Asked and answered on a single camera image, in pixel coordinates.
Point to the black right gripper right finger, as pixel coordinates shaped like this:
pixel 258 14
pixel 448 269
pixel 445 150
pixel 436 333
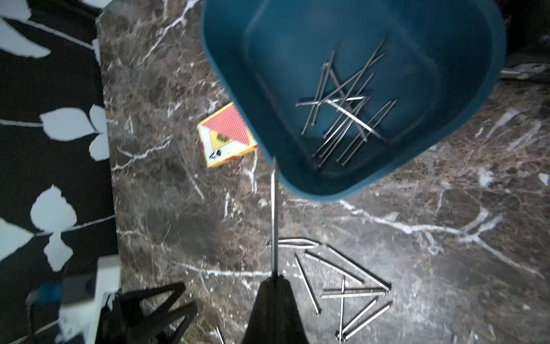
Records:
pixel 289 328

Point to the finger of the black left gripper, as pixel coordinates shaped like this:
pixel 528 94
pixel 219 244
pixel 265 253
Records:
pixel 130 303
pixel 163 326

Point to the yellow playing card box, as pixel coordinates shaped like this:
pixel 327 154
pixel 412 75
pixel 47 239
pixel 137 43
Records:
pixel 225 136

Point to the steel nail top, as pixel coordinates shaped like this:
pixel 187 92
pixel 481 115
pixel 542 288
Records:
pixel 298 243

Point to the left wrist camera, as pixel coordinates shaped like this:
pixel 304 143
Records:
pixel 80 299

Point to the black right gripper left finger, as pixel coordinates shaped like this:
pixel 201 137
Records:
pixel 262 321

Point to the pile of steel nails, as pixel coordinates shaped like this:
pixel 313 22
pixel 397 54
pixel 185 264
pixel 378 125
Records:
pixel 352 286

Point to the steel nail lower diagonal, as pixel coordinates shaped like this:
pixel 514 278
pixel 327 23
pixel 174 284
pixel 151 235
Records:
pixel 308 286

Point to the steel nail long diagonal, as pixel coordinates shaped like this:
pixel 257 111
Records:
pixel 370 275

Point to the teal plastic storage box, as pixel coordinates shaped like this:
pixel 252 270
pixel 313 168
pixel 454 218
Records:
pixel 443 59

